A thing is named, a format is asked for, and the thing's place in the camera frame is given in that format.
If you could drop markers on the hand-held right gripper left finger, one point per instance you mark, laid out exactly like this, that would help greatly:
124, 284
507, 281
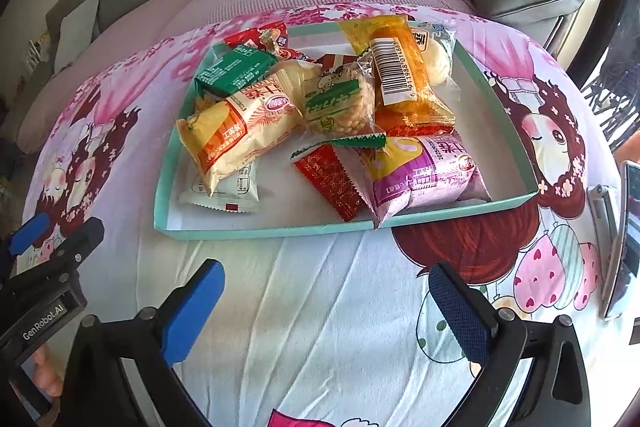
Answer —
197, 302

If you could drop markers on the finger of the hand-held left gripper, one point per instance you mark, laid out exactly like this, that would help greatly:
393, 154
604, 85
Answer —
30, 229
85, 237

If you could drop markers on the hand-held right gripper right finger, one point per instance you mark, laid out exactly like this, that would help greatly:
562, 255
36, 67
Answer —
460, 312

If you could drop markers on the white snack packet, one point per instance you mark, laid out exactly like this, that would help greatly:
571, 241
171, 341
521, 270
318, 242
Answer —
235, 194

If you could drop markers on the teal shallow cardboard box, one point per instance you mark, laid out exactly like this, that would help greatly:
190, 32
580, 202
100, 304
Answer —
275, 207

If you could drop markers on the pink purple bread packet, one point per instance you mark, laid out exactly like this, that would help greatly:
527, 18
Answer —
425, 177

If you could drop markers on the yellow bread packet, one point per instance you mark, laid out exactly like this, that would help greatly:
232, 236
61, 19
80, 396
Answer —
235, 132

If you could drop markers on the red patterned packet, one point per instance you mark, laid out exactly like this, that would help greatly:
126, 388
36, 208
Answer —
330, 177

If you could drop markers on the small green packet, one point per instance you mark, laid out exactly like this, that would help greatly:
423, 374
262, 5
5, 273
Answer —
232, 69

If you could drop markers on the clear puffed cake packet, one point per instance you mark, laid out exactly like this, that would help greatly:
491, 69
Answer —
340, 102

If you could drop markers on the orange cake packet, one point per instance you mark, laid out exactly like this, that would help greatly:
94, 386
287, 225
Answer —
400, 72

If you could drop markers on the clear steamed bun packet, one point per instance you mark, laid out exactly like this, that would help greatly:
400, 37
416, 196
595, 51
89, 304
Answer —
440, 57

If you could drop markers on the red twisted snack packet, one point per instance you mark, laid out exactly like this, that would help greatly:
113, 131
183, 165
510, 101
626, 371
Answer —
260, 38

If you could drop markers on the dark red bar packet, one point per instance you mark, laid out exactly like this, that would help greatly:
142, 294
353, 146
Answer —
332, 59

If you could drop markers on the person's left hand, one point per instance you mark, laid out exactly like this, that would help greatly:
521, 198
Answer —
47, 372

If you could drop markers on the pink printed blanket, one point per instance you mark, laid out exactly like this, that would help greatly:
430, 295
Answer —
300, 307

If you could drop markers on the silver phone stand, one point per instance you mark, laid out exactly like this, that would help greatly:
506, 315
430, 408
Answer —
602, 207

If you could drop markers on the silver metal object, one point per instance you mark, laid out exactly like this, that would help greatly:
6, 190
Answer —
627, 247

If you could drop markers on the white cushion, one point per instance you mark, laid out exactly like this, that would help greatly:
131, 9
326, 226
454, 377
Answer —
75, 32

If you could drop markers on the black metal chair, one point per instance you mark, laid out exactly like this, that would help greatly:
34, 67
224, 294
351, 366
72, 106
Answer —
615, 97

